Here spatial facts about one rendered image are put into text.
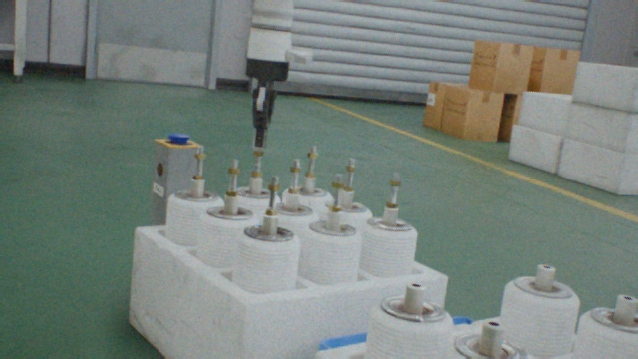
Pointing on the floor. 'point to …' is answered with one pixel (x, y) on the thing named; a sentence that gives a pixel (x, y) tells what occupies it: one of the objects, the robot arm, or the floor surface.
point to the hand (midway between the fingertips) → (260, 139)
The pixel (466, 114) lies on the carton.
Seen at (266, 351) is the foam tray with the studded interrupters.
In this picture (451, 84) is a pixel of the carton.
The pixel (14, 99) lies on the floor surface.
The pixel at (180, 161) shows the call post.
